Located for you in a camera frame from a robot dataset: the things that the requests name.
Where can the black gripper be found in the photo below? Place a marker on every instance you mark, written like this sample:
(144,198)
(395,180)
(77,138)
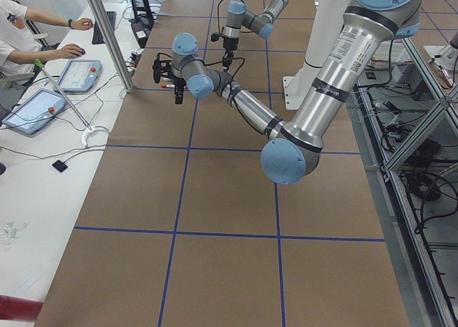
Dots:
(177,84)
(227,44)

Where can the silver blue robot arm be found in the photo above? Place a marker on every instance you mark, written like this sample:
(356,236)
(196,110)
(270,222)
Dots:
(239,16)
(344,38)

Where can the person right hand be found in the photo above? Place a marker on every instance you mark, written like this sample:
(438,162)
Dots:
(69,51)

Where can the person left hand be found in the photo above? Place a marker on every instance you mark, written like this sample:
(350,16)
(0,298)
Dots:
(82,24)

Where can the silver reacher grabber tool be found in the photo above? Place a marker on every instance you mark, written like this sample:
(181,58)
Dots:
(89,129)

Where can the far teach pendant tablet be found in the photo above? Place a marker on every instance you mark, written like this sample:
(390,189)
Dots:
(80,75)

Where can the teach pendant tablet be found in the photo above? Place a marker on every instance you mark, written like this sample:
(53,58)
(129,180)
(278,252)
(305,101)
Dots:
(80,75)
(35,113)

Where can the small black square pad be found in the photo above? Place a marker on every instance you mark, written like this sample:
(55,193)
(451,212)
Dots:
(60,166)

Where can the near teach pendant tablet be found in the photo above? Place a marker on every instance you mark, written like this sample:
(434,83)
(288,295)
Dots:
(35,113)

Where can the person in white shirt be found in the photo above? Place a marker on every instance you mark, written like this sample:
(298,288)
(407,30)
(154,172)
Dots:
(19,48)

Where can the aluminium frame post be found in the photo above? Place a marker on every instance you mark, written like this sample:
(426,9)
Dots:
(114,50)

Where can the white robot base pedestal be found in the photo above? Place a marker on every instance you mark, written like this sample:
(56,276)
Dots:
(326,28)

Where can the aluminium side frame rack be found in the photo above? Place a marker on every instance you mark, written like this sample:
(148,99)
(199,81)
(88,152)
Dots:
(405,120)

